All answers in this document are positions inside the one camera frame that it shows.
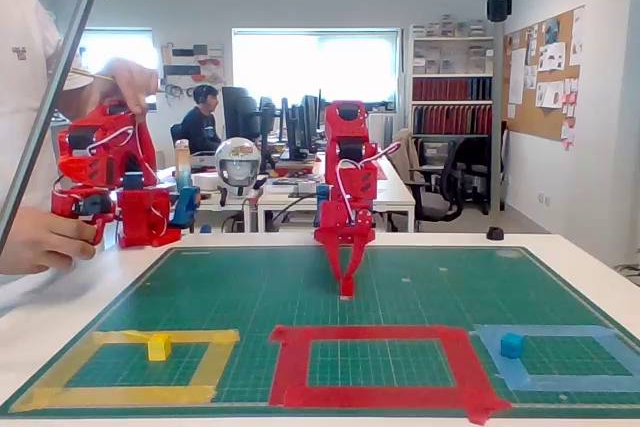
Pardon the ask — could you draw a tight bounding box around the person's left hand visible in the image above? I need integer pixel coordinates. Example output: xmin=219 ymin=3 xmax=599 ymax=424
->
xmin=96 ymin=57 xmax=160 ymax=116

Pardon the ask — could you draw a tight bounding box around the seated person in dark shirt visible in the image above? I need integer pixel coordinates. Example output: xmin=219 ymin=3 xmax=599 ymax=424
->
xmin=178 ymin=84 xmax=224 ymax=155

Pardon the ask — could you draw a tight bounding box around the green cutting mat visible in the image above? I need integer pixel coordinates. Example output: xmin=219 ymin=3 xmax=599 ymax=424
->
xmin=0 ymin=245 xmax=640 ymax=419

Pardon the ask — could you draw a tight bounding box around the large bright window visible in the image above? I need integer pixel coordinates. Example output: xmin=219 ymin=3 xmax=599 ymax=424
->
xmin=231 ymin=27 xmax=402 ymax=109

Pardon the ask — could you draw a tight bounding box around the white flat box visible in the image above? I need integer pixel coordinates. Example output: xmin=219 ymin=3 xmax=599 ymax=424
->
xmin=192 ymin=172 xmax=221 ymax=192

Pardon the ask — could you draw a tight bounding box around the white shelf with red binders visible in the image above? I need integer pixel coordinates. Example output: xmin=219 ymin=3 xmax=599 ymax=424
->
xmin=408 ymin=23 xmax=496 ymax=138

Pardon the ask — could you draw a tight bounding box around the white helmet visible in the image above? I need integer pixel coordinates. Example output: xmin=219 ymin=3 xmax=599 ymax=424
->
xmin=214 ymin=138 xmax=263 ymax=198

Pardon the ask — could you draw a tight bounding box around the blue cube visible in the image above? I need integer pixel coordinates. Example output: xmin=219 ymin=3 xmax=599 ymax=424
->
xmin=500 ymin=332 xmax=526 ymax=360

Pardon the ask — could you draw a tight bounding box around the red tape square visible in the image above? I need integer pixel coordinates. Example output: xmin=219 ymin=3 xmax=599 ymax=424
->
xmin=268 ymin=325 xmax=514 ymax=427

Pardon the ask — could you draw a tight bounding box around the black computer monitor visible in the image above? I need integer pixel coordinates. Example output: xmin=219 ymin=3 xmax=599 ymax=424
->
xmin=222 ymin=86 xmax=261 ymax=143
xmin=285 ymin=95 xmax=326 ymax=161
xmin=258 ymin=96 xmax=279 ymax=171

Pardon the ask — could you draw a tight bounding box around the red leader arm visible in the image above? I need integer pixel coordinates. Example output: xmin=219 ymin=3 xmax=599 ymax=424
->
xmin=49 ymin=99 xmax=184 ymax=249

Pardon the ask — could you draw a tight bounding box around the white office desk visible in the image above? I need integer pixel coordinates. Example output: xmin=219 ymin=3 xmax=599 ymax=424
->
xmin=92 ymin=161 xmax=417 ymax=234

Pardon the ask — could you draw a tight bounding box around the cork pin board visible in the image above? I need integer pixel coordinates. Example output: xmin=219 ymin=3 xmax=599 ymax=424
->
xmin=502 ymin=5 xmax=586 ymax=144

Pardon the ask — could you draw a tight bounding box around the grey vertical pole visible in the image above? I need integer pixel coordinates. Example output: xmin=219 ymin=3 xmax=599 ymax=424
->
xmin=492 ymin=0 xmax=508 ymax=213

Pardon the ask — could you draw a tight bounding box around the white wall tool board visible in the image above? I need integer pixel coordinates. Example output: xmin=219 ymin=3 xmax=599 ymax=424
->
xmin=160 ymin=41 xmax=226 ymax=104

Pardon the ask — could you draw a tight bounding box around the yellow tape square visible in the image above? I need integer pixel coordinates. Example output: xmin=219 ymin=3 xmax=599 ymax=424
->
xmin=8 ymin=329 xmax=241 ymax=413

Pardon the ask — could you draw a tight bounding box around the blue table clamp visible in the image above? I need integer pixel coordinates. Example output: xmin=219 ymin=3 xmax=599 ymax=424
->
xmin=169 ymin=185 xmax=202 ymax=234
xmin=315 ymin=184 xmax=332 ymax=228

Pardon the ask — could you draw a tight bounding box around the white gripper servo cable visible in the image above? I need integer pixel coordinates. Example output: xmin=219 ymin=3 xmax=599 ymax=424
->
xmin=334 ymin=158 xmax=366 ymax=227

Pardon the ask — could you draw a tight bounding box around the white looped servo cable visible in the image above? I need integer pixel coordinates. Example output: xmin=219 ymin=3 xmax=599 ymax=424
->
xmin=371 ymin=141 xmax=402 ymax=164

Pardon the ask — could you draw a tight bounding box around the blue tape square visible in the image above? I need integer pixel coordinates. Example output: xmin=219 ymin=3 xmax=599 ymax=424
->
xmin=469 ymin=324 xmax=640 ymax=393

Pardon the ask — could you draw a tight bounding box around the yellow cube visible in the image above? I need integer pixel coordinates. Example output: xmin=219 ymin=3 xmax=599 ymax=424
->
xmin=147 ymin=333 xmax=173 ymax=362

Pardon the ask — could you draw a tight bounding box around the operator in white shirt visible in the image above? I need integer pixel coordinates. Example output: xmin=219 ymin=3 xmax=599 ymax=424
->
xmin=0 ymin=0 xmax=115 ymax=254

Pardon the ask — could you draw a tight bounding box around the small bright window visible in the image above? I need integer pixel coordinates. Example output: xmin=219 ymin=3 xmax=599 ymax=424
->
xmin=79 ymin=28 xmax=160 ymax=111

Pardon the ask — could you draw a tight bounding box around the person's left forearm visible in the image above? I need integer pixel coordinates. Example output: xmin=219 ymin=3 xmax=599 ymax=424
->
xmin=52 ymin=64 xmax=119 ymax=118

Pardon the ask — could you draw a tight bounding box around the orange and teal bottle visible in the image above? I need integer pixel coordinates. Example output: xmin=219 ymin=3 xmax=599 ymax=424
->
xmin=174 ymin=139 xmax=193 ymax=193

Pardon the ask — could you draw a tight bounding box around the grey office chair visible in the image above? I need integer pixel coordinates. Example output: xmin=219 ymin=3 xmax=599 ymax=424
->
xmin=389 ymin=129 xmax=466 ymax=222

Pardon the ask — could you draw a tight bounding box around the black pole clamp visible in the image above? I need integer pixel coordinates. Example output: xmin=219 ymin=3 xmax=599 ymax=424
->
xmin=486 ymin=0 xmax=513 ymax=24

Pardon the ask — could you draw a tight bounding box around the person's right hand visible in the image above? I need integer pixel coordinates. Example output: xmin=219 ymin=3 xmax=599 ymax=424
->
xmin=0 ymin=205 xmax=100 ymax=277

